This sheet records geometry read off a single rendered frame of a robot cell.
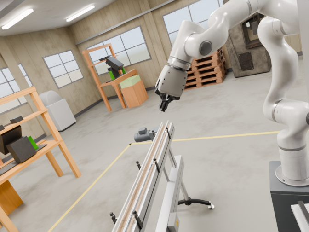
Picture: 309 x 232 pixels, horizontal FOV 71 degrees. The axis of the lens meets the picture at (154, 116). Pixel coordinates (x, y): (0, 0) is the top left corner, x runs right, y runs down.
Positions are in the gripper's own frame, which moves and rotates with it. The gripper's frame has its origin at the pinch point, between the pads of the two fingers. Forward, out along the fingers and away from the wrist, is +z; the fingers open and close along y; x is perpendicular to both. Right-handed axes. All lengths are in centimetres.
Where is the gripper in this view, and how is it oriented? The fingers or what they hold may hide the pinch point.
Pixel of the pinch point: (163, 106)
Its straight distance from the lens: 84.8
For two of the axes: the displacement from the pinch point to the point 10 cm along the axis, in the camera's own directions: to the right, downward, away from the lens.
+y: -9.0, -2.2, -3.7
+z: -3.3, 9.0, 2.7
